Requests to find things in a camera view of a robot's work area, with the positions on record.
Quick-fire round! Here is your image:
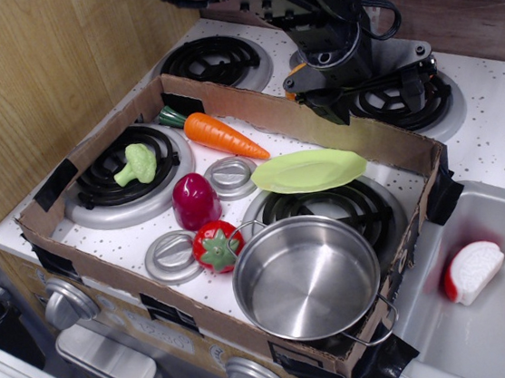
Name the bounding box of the back right stove burner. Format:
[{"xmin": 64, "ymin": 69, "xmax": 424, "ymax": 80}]
[{"xmin": 350, "ymin": 72, "xmax": 467, "ymax": 142}]

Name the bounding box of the silver stovetop knob upper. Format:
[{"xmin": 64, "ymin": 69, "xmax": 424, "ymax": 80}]
[{"xmin": 203, "ymin": 156, "xmax": 257, "ymax": 201}]

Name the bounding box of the red toy strawberry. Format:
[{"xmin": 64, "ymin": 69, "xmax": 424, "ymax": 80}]
[{"xmin": 192, "ymin": 220, "xmax": 245, "ymax": 274}]

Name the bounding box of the purple toy eggplant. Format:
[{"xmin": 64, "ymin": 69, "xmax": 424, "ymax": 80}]
[{"xmin": 172, "ymin": 172, "xmax": 222, "ymax": 231}]

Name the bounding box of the back left stove burner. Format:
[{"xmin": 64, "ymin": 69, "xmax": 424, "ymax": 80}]
[{"xmin": 151, "ymin": 35, "xmax": 274, "ymax": 92}]

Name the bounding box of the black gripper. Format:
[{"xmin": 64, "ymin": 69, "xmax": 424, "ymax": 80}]
[{"xmin": 290, "ymin": 31, "xmax": 432, "ymax": 125}]

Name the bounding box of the silver stovetop knob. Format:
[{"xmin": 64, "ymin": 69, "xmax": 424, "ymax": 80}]
[
  {"xmin": 144, "ymin": 229, "xmax": 204, "ymax": 286},
  {"xmin": 203, "ymin": 156, "xmax": 257, "ymax": 201}
]

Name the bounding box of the front left stove burner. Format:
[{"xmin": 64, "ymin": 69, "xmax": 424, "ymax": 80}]
[{"xmin": 64, "ymin": 123, "xmax": 195, "ymax": 230}]

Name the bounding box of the grey sink basin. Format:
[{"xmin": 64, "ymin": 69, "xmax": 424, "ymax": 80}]
[{"xmin": 395, "ymin": 181, "xmax": 505, "ymax": 378}]

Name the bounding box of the front right stove burner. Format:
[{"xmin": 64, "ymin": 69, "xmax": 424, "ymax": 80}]
[{"xmin": 242, "ymin": 177, "xmax": 408, "ymax": 276}]

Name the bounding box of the red white toy slice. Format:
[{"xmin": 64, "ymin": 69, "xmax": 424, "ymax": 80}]
[{"xmin": 443, "ymin": 240, "xmax": 505, "ymax": 306}]

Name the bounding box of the green plastic plate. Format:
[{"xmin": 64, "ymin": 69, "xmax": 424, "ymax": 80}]
[{"xmin": 251, "ymin": 149, "xmax": 367, "ymax": 194}]

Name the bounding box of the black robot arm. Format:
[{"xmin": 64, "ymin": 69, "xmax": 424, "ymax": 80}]
[{"xmin": 162, "ymin": 0, "xmax": 437, "ymax": 124}]

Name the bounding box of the stainless steel pot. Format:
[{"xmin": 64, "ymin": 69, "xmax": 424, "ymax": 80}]
[{"xmin": 232, "ymin": 215, "xmax": 382, "ymax": 343}]

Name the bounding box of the green toy broccoli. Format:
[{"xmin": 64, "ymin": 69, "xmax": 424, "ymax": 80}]
[{"xmin": 113, "ymin": 143, "xmax": 157, "ymax": 188}]

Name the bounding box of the orange toy carrot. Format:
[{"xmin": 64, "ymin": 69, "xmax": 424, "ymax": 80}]
[{"xmin": 159, "ymin": 106, "xmax": 271, "ymax": 160}]

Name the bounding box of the silver oven door handle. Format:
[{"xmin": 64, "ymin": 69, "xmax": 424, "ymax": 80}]
[{"xmin": 53, "ymin": 312, "xmax": 198, "ymax": 378}]

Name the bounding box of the silver stovetop knob lower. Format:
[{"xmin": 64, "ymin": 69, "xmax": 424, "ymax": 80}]
[{"xmin": 144, "ymin": 229, "xmax": 204, "ymax": 286}]

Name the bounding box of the silver oven knob left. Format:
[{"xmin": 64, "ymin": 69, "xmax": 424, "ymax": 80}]
[{"xmin": 44, "ymin": 278, "xmax": 100, "ymax": 331}]

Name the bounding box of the stove burner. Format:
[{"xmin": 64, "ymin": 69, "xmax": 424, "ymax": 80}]
[
  {"xmin": 151, "ymin": 35, "xmax": 274, "ymax": 92},
  {"xmin": 242, "ymin": 177, "xmax": 408, "ymax": 276},
  {"xmin": 350, "ymin": 72, "xmax": 467, "ymax": 142},
  {"xmin": 64, "ymin": 123, "xmax": 195, "ymax": 230}
]

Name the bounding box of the cardboard fence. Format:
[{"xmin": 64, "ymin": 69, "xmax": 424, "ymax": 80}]
[{"xmin": 18, "ymin": 75, "xmax": 462, "ymax": 378}]

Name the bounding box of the orange toy pumpkin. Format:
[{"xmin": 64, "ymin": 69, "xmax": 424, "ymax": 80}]
[{"xmin": 283, "ymin": 63, "xmax": 306, "ymax": 101}]

